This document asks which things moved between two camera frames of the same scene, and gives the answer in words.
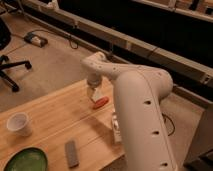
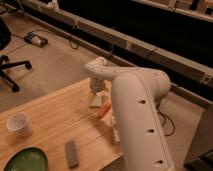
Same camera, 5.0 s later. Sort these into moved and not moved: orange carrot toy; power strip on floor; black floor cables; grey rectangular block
Moved: orange carrot toy
Not moved: grey rectangular block; power strip on floor; black floor cables
